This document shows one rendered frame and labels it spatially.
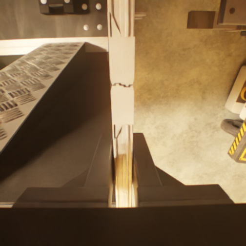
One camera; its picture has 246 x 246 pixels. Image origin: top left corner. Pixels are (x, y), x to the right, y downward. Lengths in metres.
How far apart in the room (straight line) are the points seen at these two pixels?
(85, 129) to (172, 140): 1.01
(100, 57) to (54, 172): 0.71
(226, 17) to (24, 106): 0.34
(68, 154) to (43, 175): 0.05
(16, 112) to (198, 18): 0.34
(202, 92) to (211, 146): 0.43
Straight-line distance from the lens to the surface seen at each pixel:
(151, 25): 1.06
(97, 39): 0.88
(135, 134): 0.15
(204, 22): 0.35
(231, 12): 0.25
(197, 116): 1.25
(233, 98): 1.19
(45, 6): 0.87
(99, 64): 0.88
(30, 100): 0.39
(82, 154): 0.26
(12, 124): 0.32
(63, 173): 0.23
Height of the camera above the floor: 1.04
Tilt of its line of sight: 64 degrees down
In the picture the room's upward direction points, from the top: 178 degrees clockwise
